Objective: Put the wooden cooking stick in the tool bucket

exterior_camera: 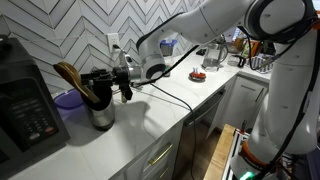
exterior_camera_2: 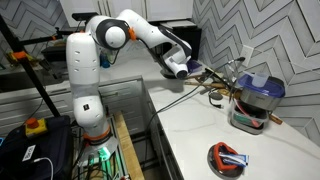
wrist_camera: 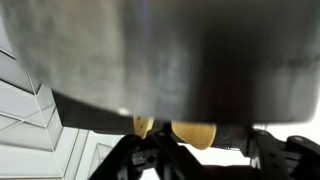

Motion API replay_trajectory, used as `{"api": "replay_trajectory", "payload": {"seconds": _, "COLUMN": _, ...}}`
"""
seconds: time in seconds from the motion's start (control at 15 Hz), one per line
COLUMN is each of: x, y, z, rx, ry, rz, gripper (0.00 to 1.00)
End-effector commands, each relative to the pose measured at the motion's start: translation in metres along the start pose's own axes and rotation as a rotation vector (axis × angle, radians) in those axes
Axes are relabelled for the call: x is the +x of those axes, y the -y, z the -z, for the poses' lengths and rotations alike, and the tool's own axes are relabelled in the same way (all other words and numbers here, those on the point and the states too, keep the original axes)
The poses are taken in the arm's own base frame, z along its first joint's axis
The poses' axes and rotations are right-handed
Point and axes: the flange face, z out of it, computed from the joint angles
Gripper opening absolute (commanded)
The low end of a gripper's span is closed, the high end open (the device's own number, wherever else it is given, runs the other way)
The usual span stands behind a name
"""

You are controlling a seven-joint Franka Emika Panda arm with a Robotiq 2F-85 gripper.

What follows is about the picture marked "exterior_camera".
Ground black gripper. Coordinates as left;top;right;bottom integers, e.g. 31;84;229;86
79;65;134;102

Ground brown wooden cooking stick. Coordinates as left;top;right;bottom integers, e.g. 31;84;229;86
53;61;102;105

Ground steel tool bucket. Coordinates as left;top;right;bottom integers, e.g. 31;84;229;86
80;81;116;132

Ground purple bowl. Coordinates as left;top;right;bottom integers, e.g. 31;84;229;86
53;88;86;111

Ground steel pot with blue lid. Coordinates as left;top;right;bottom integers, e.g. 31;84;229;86
159;39;179;58

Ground black microwave oven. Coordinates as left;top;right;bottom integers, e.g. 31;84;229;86
0;36;71;178

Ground clear glass pitcher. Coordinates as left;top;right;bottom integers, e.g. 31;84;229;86
201;42;229;73

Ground white kitchen cabinets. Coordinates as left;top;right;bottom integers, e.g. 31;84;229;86
109;74;272;180

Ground wooden plank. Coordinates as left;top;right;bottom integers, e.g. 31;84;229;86
203;123;237;180

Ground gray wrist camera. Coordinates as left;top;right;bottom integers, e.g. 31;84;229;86
118;49;135;69

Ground white wall outlet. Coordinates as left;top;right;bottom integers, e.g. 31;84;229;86
107;32;121;54

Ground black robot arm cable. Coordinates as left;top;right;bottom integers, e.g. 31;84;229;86
131;13;320;180

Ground black power cable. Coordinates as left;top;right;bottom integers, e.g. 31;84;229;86
113;43;198;180

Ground brass drawer handle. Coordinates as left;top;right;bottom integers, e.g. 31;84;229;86
147;142;174;167
155;165;172;180

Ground metal robot mount stand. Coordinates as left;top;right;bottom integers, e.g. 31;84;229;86
221;128;254;180

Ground white wire dish rack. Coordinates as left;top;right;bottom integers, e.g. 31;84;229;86
249;54;274;75

